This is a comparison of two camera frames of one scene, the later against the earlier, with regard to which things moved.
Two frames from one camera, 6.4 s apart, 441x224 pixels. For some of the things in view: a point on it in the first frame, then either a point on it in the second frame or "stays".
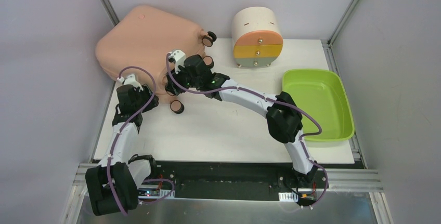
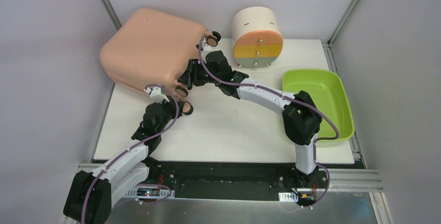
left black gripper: [145, 96] → [168, 106]
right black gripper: [177, 80] → [192, 74]
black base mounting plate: [190, 180] stays
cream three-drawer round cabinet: [257, 40] stays
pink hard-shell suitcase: [143, 38] stays
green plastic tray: [322, 93] stays
